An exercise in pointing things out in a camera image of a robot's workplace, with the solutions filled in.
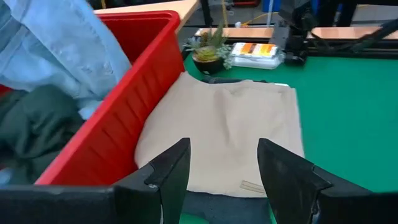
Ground beige garment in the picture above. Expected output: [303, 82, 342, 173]
[134, 71, 305, 198]

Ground orange and white card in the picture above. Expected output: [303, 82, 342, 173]
[229, 42, 285, 70]

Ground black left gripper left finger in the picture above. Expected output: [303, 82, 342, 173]
[0, 138, 192, 224]

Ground light wood table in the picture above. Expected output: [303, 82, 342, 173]
[93, 0, 201, 34]

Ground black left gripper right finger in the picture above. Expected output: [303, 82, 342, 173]
[257, 138, 398, 224]

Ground red plastic laundry bin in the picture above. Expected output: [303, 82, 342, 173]
[0, 10, 187, 187]

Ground yellow floor cable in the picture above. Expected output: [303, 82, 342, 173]
[241, 11, 280, 27]

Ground dark blue denim jeans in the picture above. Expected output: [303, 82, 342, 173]
[181, 75, 274, 224]

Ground small artificial potted plant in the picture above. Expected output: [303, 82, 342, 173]
[182, 23, 234, 75]

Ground pale blue denim garment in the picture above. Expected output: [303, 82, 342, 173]
[0, 0, 131, 121]

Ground green table mat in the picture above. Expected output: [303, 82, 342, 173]
[179, 55, 398, 224]

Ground black table leg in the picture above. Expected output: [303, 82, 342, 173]
[200, 0, 214, 27]

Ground dark green garment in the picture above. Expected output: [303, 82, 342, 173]
[0, 84, 85, 186]

